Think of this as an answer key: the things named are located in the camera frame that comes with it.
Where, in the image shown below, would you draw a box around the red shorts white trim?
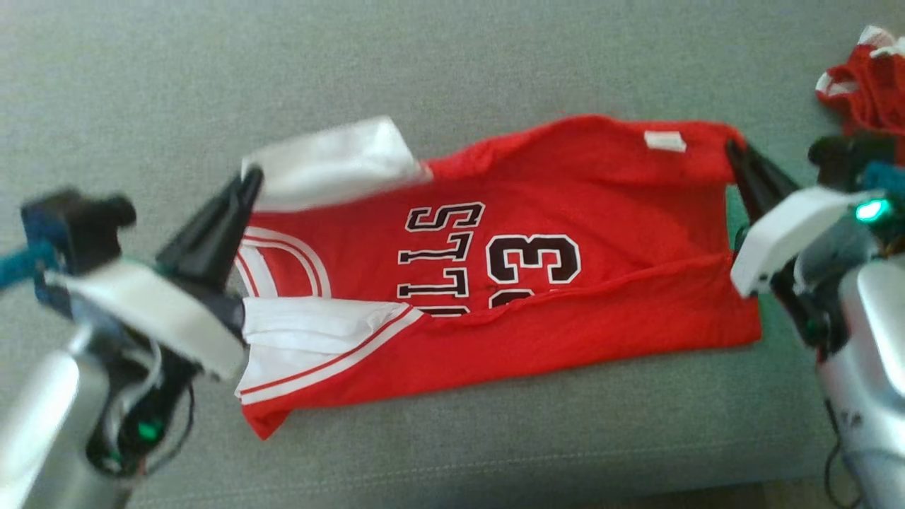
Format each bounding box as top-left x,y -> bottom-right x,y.
815,26 -> 905,137

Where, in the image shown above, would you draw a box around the left camera cable teal plug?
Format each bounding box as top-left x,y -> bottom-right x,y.
0,240 -> 61,292

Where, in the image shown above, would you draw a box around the red basketball jersey white sleeves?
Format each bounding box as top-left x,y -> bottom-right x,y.
235,115 -> 764,440

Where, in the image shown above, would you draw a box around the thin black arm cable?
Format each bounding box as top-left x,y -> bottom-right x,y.
822,398 -> 865,509
140,380 -> 197,476

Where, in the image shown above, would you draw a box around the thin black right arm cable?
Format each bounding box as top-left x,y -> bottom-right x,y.
822,398 -> 865,509

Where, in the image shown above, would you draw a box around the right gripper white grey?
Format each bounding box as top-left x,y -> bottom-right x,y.
725,139 -> 886,299

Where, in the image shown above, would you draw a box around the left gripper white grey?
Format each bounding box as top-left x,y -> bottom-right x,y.
48,166 -> 264,384

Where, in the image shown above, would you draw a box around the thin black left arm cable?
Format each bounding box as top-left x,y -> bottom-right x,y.
140,380 -> 197,476

